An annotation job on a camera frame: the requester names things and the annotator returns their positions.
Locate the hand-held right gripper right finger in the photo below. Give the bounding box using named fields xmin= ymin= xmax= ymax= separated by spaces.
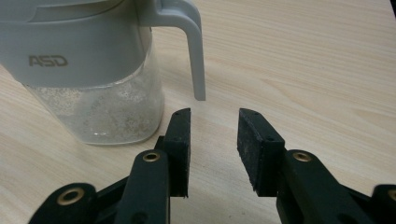
xmin=236 ymin=107 xmax=375 ymax=224

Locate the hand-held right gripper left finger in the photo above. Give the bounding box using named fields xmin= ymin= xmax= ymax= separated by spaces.
xmin=114 ymin=107 xmax=191 ymax=224

